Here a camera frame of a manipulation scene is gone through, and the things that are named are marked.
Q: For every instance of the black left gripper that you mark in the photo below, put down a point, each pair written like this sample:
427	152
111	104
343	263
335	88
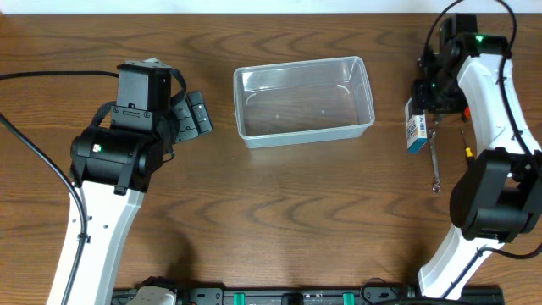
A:
184	129

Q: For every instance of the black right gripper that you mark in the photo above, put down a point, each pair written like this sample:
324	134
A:
421	100

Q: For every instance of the white blue product box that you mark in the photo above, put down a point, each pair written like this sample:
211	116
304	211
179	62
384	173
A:
416	128

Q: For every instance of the clear plastic container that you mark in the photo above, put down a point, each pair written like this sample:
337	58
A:
302	102

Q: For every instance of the small black-handled hammer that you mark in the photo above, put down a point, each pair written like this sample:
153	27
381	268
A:
438	118

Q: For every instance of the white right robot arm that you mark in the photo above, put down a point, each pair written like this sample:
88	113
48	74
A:
499	196

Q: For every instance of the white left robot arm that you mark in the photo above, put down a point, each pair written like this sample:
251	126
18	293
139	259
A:
113	160

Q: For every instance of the black yellow screwdriver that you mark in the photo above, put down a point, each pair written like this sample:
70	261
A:
468	151

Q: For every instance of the silver combination wrench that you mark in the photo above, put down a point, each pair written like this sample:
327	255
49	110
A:
434	160

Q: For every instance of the red-handled pliers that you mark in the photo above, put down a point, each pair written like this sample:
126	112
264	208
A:
466	116

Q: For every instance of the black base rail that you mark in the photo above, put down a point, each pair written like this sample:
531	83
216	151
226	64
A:
157	290

